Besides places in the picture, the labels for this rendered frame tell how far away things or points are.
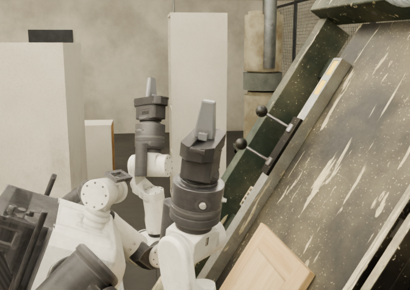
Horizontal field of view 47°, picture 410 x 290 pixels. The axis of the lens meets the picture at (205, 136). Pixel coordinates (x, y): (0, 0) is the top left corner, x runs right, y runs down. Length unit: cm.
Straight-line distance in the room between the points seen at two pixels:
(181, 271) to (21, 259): 38
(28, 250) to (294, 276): 60
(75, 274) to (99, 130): 530
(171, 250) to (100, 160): 545
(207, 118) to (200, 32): 414
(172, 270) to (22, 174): 283
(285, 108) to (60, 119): 208
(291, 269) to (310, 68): 78
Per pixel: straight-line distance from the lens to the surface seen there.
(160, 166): 133
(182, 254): 79
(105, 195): 103
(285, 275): 120
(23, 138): 351
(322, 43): 173
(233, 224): 148
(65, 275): 89
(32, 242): 98
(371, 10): 149
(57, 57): 339
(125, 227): 137
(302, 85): 170
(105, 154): 620
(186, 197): 76
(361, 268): 94
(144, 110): 138
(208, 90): 490
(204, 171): 74
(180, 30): 485
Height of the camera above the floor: 174
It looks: 11 degrees down
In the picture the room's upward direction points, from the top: straight up
